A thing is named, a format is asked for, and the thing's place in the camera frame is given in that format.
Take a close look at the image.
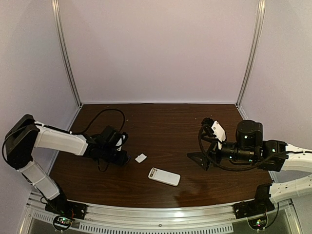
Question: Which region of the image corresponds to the left black braided cable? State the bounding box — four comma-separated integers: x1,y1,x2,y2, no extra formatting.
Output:
1,109,126,161

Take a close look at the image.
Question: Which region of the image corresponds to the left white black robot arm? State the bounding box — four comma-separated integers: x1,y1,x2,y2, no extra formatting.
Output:
1,114,130,216

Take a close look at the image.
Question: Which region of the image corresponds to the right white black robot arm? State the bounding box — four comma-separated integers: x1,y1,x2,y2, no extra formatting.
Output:
187,118,312,218

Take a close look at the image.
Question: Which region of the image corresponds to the white remote control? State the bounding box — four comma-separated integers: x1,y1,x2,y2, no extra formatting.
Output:
148,167,181,187

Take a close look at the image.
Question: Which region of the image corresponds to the right black braided cable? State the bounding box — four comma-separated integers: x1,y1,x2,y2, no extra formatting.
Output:
197,124,312,171

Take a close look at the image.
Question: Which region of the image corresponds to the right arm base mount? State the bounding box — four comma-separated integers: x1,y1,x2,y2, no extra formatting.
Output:
232,199,275,232

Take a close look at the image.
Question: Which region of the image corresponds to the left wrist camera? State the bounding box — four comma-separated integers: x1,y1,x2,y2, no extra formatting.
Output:
115,132,129,151

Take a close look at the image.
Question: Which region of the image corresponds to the white battery cover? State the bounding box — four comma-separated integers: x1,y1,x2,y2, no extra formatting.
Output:
135,154,147,163

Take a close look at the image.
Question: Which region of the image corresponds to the left aluminium corner post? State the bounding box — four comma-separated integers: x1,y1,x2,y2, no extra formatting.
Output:
51,0,82,107

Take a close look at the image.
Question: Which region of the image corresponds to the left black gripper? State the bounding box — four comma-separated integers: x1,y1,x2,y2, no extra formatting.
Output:
100,147,127,167

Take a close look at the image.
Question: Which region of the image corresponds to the black braided cable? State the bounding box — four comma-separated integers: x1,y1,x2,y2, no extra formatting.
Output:
197,124,312,171
1,109,126,161

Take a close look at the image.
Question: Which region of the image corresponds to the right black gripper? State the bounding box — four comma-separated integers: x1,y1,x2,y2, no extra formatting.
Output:
187,133,256,172

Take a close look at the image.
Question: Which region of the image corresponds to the right aluminium corner post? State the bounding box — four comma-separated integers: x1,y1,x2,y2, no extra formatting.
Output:
236,0,266,108

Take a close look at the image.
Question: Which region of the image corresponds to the aluminium corner post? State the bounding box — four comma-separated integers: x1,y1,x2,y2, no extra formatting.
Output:
236,0,266,108
51,0,82,107

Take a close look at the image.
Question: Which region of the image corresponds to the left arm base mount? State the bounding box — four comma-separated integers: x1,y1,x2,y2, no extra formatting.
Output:
45,201,87,233

